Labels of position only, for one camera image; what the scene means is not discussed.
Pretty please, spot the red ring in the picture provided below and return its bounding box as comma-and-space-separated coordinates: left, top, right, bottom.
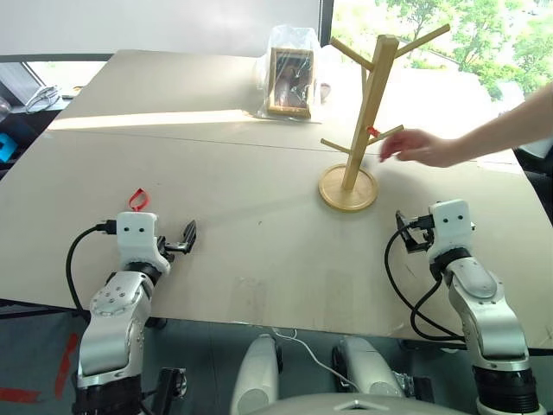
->
129, 188, 150, 214

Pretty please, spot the white cable bundle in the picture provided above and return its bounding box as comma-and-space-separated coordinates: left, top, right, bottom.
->
24, 85, 64, 115

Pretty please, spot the silver robot leg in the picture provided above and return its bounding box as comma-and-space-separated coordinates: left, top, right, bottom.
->
229, 334, 283, 415
331, 336, 408, 398

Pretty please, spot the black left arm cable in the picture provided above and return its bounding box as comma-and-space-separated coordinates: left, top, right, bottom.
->
65, 220, 118, 315

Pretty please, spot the wooden branched hanger stand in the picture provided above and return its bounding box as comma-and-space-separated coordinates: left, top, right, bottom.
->
318, 22, 452, 214

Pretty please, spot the silver robot right leg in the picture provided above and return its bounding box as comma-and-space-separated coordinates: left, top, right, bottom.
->
331, 336, 408, 398

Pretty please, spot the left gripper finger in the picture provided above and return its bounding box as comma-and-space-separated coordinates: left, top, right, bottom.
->
181, 219, 199, 254

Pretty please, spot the grey robot torso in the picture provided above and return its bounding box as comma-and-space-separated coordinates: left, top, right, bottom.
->
253, 392, 479, 415

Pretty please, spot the black chair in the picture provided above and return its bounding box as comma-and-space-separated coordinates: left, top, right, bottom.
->
512, 136, 553, 209

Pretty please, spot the silver robot left leg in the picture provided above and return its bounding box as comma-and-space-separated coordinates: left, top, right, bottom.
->
229, 334, 283, 415

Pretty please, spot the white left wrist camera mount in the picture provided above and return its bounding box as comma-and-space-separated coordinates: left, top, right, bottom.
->
115, 211, 171, 274

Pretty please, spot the framed picture in plastic bag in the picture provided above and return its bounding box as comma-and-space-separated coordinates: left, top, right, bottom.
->
251, 24, 324, 125

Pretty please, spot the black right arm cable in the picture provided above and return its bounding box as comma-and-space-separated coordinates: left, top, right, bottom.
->
385, 214, 468, 343

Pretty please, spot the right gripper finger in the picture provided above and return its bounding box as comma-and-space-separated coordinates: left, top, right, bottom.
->
395, 209, 410, 244

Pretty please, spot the blue box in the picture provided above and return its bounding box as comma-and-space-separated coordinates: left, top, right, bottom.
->
0, 132, 19, 164

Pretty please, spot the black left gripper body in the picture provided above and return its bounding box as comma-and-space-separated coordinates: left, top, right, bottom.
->
155, 235, 192, 265

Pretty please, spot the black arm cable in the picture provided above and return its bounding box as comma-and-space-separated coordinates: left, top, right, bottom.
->
65, 220, 118, 315
385, 214, 468, 343

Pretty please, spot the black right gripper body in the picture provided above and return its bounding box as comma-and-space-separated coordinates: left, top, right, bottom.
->
404, 214, 435, 254

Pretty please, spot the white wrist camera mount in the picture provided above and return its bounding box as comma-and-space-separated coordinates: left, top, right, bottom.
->
428, 199, 477, 256
115, 211, 171, 274

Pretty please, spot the person's bare hand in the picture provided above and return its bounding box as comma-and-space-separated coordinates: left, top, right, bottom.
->
378, 129, 453, 169

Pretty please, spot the thin white cable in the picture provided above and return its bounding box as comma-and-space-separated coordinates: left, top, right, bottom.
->
270, 327, 360, 392

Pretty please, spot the black device under table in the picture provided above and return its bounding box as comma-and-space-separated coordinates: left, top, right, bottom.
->
154, 367, 188, 410

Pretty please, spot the wooden picture frame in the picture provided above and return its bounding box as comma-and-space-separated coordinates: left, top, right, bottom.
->
266, 46, 316, 119

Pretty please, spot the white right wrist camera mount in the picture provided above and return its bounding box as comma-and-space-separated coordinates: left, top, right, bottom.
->
428, 199, 477, 256

